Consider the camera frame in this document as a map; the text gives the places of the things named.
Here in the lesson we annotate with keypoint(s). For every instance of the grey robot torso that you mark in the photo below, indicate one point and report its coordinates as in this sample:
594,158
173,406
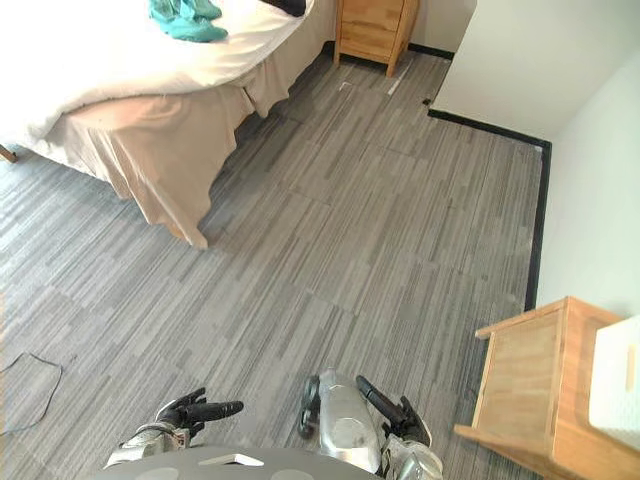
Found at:
235,465

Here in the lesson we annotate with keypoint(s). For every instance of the wooden side table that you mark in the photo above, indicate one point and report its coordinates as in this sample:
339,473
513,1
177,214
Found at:
545,390

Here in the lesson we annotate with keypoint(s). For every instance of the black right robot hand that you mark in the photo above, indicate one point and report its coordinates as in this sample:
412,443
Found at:
400,415

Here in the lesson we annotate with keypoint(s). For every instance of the wooden nightstand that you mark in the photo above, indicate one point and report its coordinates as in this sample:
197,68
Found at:
372,27

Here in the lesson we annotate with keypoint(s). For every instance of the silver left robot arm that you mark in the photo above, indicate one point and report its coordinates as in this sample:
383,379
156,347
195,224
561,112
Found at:
147,442

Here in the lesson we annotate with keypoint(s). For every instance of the teal clothes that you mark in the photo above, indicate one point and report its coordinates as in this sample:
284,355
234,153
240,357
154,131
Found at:
190,17

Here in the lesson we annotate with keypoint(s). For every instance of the white quilt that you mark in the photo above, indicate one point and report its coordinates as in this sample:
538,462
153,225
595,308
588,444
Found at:
125,55

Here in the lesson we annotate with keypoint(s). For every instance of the white laundry hamper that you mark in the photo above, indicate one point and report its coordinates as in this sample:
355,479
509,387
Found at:
617,377

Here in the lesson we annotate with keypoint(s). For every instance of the beige bed skirt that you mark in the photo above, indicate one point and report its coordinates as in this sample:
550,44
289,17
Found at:
165,145

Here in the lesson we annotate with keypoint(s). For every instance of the white floor tape strip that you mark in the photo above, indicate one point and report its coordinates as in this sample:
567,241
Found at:
400,77

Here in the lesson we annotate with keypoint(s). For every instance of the wooden bed leg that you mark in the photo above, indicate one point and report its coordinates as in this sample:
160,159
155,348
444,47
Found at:
7,152

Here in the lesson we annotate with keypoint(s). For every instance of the black pillow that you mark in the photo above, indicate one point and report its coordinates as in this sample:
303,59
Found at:
290,6

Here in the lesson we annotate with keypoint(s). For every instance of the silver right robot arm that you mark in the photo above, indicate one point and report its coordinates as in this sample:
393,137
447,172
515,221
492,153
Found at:
407,457

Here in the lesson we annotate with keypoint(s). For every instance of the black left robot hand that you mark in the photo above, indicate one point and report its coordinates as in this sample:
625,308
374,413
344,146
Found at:
192,410

